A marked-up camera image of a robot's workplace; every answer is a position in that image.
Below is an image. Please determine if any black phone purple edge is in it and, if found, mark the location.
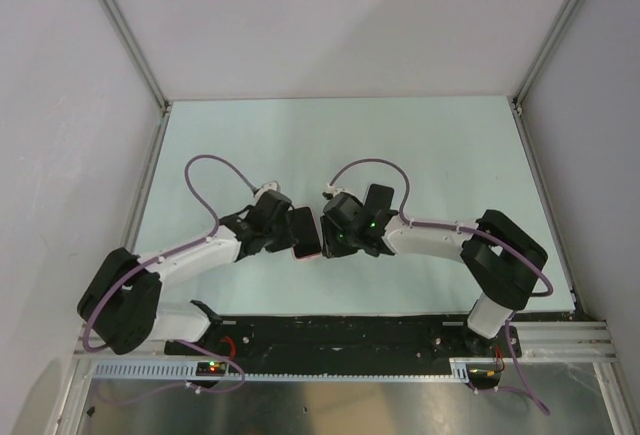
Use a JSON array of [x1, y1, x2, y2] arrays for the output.
[[289, 206, 321, 259]]

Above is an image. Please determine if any pink phone case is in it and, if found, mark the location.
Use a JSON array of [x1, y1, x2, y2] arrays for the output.
[[291, 204, 322, 261]]

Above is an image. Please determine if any black phone teal edge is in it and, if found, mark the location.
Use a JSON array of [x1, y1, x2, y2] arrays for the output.
[[364, 184, 394, 216]]

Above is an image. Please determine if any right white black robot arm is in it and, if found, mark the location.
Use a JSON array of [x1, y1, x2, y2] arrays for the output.
[[320, 191, 552, 356]]

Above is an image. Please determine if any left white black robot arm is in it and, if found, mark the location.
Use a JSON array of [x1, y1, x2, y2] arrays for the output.
[[77, 188, 294, 355]]

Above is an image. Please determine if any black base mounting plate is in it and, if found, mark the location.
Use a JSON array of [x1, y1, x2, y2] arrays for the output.
[[197, 315, 522, 377]]

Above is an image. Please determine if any left small circuit board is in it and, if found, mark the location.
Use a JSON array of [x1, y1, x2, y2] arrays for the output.
[[196, 361, 228, 377]]

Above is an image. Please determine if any small circuit board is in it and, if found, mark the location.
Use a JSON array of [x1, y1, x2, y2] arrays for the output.
[[196, 361, 228, 377], [467, 366, 505, 391]]

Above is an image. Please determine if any right small circuit board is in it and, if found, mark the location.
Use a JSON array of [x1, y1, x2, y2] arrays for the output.
[[467, 366, 505, 391]]

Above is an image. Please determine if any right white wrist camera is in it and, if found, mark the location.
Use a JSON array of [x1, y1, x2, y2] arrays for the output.
[[322, 183, 352, 200]]

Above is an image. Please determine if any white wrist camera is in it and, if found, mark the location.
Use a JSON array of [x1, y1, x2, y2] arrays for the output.
[[322, 183, 352, 200], [254, 180, 281, 198]]

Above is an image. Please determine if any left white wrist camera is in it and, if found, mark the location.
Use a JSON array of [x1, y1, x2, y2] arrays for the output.
[[254, 180, 281, 198]]

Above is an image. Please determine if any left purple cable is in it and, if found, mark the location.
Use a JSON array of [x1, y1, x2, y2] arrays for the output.
[[82, 155, 261, 354]]

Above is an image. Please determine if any purple cable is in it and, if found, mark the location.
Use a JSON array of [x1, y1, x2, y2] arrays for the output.
[[82, 155, 261, 354], [324, 158, 552, 416]]

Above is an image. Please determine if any white slotted cable duct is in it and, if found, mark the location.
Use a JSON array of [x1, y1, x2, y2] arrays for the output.
[[93, 360, 469, 383]]

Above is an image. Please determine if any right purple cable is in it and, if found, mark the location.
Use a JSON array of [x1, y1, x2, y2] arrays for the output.
[[324, 158, 552, 416]]

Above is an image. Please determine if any left aluminium frame post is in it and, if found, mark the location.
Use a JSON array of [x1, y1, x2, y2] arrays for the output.
[[97, 0, 170, 115]]

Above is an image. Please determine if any aluminium frame post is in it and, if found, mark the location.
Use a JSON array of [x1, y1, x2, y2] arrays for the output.
[[510, 0, 609, 115], [97, 0, 170, 115]]

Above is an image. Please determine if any right aluminium frame post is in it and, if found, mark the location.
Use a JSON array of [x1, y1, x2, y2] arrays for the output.
[[510, 0, 609, 115]]

